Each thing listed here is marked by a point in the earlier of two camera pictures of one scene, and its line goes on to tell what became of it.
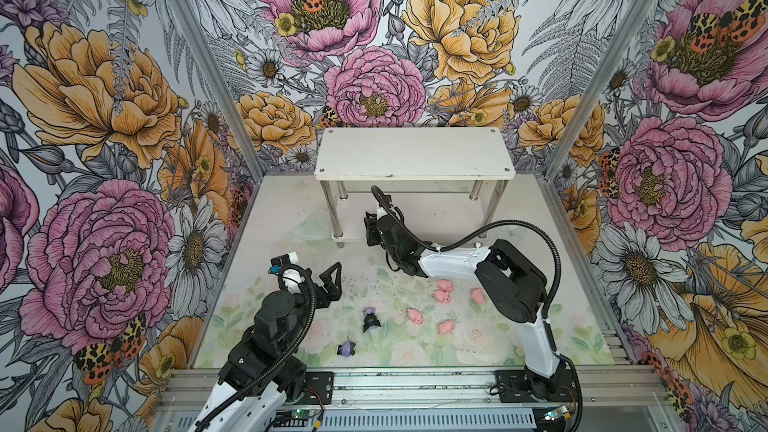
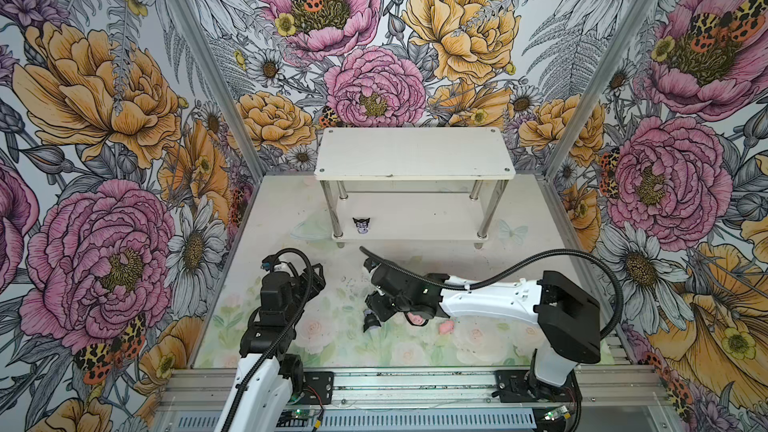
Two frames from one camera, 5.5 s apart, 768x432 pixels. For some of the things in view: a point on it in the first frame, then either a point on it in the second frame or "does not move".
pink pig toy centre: x=416 y=316 does not move
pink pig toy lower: x=446 y=327 does not move
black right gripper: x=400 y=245 → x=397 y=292
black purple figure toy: x=370 y=319 does not move
